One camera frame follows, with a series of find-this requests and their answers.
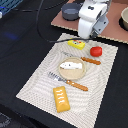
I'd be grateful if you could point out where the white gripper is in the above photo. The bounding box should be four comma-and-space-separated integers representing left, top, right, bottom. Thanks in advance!
78, 3, 109, 39

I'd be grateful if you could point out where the fork with wooden handle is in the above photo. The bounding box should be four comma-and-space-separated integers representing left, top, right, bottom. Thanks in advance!
48, 72, 88, 91

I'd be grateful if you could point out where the knife with wooden handle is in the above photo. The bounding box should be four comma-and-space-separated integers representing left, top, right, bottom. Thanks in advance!
61, 51, 101, 65

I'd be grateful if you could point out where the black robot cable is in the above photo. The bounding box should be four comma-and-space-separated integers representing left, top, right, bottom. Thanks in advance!
9, 0, 91, 44

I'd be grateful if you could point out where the toy bread loaf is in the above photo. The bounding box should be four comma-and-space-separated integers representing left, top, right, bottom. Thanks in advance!
53, 86, 70, 112

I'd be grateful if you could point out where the round wooden plate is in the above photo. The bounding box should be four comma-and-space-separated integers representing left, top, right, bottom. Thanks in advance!
58, 57, 86, 80

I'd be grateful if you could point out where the red toy tomato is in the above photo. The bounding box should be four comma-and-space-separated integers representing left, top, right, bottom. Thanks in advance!
90, 46, 102, 57

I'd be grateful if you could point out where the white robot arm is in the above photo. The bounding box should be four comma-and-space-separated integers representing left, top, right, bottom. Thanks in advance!
78, 0, 112, 39

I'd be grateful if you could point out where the woven beige placemat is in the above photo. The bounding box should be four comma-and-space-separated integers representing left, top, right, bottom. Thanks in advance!
16, 40, 118, 128

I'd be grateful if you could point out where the left grey toy pot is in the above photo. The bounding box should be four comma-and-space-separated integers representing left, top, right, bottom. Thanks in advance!
61, 3, 81, 21

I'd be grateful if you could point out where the beige bowl at edge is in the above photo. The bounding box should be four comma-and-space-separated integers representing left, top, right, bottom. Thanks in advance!
121, 7, 128, 30

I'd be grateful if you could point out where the yellow butter box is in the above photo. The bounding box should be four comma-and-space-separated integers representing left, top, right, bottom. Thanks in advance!
68, 40, 85, 50

